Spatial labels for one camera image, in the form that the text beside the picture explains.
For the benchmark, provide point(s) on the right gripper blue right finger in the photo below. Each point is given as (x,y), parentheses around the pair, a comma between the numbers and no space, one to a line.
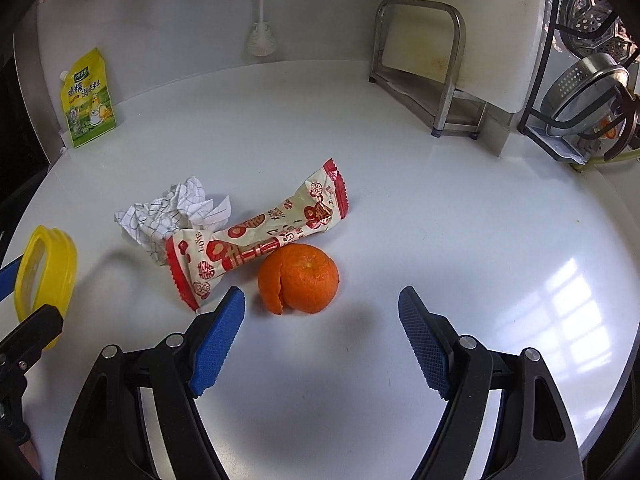
(429,343)

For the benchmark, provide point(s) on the blue white bottle brush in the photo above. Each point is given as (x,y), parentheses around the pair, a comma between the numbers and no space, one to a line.
(261,42)

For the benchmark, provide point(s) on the steel cutting board rack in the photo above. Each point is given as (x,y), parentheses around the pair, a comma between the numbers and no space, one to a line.
(441,106)

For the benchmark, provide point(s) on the steel steamer basket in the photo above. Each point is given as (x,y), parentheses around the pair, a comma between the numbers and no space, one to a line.
(587,27)

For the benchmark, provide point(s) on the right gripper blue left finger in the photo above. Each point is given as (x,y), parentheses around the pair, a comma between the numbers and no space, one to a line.
(213,340)

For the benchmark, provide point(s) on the red white snack wrapper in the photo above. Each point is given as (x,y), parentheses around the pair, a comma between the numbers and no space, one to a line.
(199,258)

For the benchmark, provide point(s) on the black wire dish rack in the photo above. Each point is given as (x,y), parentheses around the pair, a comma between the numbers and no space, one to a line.
(553,60)

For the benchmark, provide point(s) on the crumpled grid paper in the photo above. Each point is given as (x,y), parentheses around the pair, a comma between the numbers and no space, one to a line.
(184,206)

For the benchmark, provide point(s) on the white cutting board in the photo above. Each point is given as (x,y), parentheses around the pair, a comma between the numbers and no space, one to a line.
(500,52)

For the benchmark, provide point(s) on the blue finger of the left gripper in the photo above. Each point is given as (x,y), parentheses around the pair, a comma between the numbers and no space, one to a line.
(8,276)

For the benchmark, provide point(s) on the yellow plastic lid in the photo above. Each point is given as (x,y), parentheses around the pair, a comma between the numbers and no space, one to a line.
(47,272)

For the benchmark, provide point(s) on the yellow green refill pouch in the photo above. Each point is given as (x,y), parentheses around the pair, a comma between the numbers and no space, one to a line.
(86,101)

